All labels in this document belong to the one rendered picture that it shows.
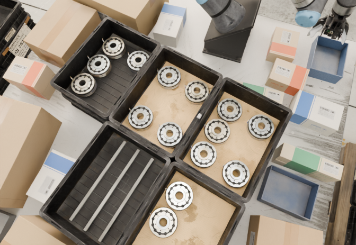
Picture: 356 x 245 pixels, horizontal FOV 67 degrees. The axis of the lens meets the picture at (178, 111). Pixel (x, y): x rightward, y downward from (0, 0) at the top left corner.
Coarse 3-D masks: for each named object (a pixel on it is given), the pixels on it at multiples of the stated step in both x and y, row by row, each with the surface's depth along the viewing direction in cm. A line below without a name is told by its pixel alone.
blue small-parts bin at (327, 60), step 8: (320, 40) 137; (328, 40) 135; (336, 40) 133; (312, 48) 137; (320, 48) 139; (328, 48) 139; (336, 48) 138; (344, 48) 135; (312, 56) 132; (320, 56) 138; (328, 56) 137; (336, 56) 137; (344, 56) 131; (312, 64) 136; (320, 64) 136; (328, 64) 136; (336, 64) 136; (344, 64) 128; (312, 72) 130; (320, 72) 128; (328, 72) 134; (336, 72) 134; (328, 80) 131; (336, 80) 129
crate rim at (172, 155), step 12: (168, 48) 115; (192, 60) 112; (144, 72) 111; (216, 72) 110; (132, 84) 109; (216, 84) 108; (192, 120) 103; (132, 132) 102; (180, 144) 100; (168, 156) 98
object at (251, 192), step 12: (240, 84) 108; (216, 96) 107; (264, 96) 106; (204, 108) 105; (288, 108) 104; (288, 120) 102; (192, 132) 101; (276, 144) 99; (192, 168) 98; (264, 168) 96; (228, 192) 93; (252, 192) 93
